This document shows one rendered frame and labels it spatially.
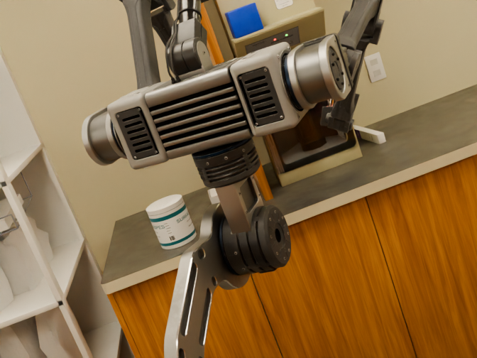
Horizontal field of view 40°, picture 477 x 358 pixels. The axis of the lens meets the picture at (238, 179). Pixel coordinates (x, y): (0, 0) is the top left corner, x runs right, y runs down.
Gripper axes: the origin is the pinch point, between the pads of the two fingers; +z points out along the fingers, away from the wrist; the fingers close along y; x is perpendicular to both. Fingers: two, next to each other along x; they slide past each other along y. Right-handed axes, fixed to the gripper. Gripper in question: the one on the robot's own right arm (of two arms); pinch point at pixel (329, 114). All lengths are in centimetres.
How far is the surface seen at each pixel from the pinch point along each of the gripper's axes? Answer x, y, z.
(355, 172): 18.4, -9.9, -9.0
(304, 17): -31.7, 14.7, -6.1
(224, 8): -32, 41, 5
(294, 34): -25.9, 16.8, -1.9
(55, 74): 0, 103, 48
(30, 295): 75, 100, -3
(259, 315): 69, 20, -21
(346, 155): 15.2, -9.8, 5.6
